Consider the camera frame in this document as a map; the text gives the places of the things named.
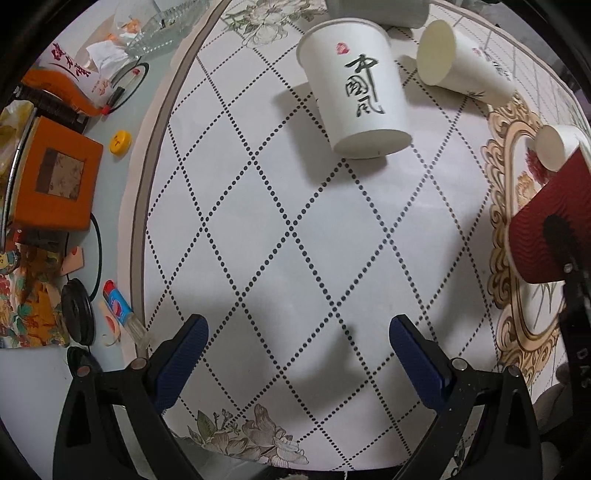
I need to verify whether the black round disc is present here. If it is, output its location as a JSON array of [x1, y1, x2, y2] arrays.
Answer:
[[61, 279, 97, 345]]

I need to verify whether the floral printed cloth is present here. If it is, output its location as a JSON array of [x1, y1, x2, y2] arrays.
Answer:
[[0, 270, 71, 350]]

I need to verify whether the orange and white packet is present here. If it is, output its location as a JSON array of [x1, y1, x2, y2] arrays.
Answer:
[[21, 41, 117, 117]]

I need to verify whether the grey paper cup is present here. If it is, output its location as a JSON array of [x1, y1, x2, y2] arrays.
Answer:
[[325, 0, 430, 30]]

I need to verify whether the white printed paper cup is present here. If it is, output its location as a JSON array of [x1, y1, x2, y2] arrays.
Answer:
[[416, 19, 517, 105]]

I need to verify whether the white crumpled wrapper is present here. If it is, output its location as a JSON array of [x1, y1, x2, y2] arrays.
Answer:
[[87, 19, 140, 70]]

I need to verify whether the large white calligraphy paper cup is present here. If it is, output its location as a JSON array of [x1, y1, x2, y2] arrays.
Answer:
[[297, 17, 413, 160]]

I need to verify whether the blue and red lighter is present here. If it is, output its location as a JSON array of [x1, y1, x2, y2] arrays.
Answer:
[[102, 280, 151, 348]]

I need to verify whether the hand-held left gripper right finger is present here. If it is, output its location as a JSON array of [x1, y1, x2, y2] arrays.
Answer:
[[389, 315, 544, 480]]

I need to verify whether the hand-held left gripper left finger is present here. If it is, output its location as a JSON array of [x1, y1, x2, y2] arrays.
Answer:
[[53, 314, 209, 480]]

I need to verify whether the orange gift box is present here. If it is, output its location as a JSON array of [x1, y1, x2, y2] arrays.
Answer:
[[11, 115, 105, 232]]

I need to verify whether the clear plastic bottle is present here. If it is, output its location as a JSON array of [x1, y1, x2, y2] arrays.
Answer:
[[124, 0, 209, 57]]

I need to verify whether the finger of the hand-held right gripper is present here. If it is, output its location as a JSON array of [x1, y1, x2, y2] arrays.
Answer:
[[542, 216, 583, 282]]

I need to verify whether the red corrugated paper cup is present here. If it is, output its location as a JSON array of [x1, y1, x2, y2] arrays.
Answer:
[[508, 148, 591, 285]]

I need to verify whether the black cable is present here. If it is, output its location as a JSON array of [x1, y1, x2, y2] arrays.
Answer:
[[65, 212, 103, 298]]

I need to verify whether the diamond pattern floral table mat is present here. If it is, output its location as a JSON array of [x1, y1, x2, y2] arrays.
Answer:
[[117, 0, 591, 468]]

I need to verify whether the orange paper tag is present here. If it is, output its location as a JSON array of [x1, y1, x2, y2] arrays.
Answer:
[[59, 247, 88, 278]]

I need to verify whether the small white paper cup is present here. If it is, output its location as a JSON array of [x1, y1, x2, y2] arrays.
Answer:
[[535, 124, 590, 169]]

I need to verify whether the red and black pen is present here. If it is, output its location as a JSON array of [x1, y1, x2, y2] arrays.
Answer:
[[99, 68, 140, 116]]

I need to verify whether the clear plastic bag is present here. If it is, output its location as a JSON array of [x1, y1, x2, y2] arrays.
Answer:
[[0, 99, 38, 185]]

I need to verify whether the yellow bottle cap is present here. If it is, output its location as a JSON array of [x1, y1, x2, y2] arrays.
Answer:
[[109, 130, 132, 157]]

